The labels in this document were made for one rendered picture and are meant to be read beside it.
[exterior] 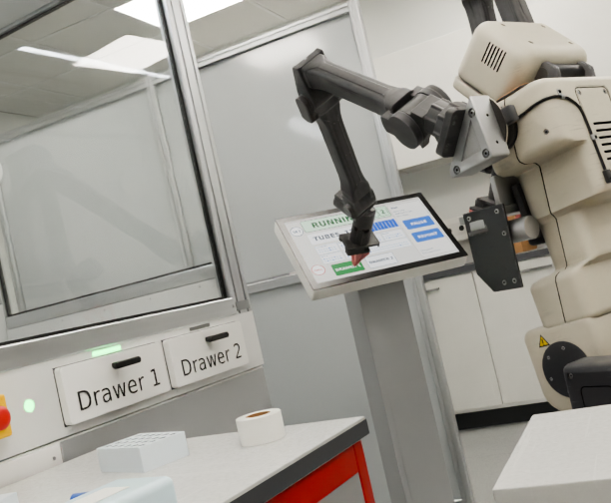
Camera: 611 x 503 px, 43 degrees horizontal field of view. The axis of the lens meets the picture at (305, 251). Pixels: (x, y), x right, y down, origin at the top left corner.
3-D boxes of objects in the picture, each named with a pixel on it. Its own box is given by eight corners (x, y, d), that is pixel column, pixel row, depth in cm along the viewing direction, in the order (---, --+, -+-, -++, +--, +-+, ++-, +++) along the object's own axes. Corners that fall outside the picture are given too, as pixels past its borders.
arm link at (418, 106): (427, 120, 138) (448, 102, 139) (389, 101, 145) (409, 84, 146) (438, 157, 145) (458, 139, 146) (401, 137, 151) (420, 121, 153)
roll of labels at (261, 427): (294, 434, 117) (289, 408, 117) (254, 448, 113) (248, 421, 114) (272, 432, 123) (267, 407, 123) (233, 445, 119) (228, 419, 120)
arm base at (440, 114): (453, 109, 131) (499, 107, 138) (420, 94, 136) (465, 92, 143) (440, 159, 135) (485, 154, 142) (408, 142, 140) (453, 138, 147)
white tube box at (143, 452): (190, 455, 120) (184, 430, 120) (144, 472, 114) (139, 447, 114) (145, 455, 128) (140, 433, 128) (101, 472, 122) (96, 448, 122)
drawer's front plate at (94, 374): (171, 390, 170) (160, 341, 170) (71, 425, 144) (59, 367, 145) (165, 391, 171) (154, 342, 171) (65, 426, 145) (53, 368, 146)
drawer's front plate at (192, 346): (250, 362, 197) (240, 320, 198) (178, 387, 172) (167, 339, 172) (244, 363, 198) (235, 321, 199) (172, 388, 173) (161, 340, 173)
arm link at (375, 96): (277, 64, 172) (309, 37, 174) (299, 111, 181) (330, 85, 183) (410, 123, 140) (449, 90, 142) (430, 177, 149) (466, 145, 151)
